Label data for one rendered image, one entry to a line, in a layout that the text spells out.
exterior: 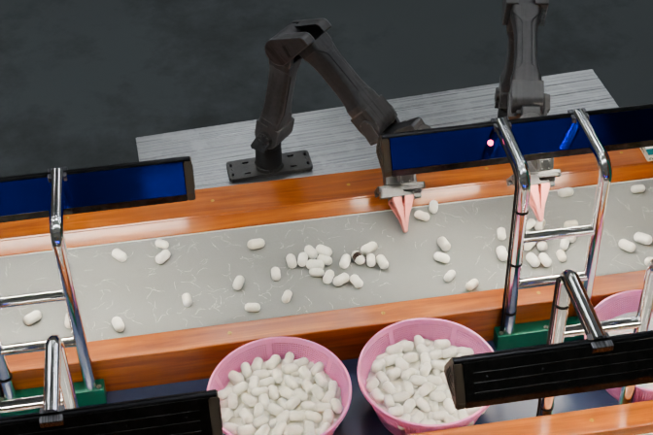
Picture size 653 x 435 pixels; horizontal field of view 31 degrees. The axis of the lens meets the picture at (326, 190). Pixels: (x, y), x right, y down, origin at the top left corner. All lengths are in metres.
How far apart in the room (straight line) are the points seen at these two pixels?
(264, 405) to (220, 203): 0.56
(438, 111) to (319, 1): 1.82
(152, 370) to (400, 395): 0.48
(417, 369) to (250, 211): 0.54
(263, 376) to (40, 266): 0.57
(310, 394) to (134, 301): 0.43
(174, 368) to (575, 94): 1.33
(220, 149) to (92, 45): 1.77
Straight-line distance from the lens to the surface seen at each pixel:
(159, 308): 2.42
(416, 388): 2.27
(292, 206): 2.59
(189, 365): 2.34
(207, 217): 2.58
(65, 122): 4.23
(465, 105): 3.04
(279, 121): 2.69
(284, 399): 2.25
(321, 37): 2.52
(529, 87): 2.52
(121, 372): 2.34
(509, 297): 2.32
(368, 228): 2.56
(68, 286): 2.14
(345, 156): 2.87
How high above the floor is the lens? 2.45
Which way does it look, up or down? 40 degrees down
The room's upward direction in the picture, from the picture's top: 2 degrees counter-clockwise
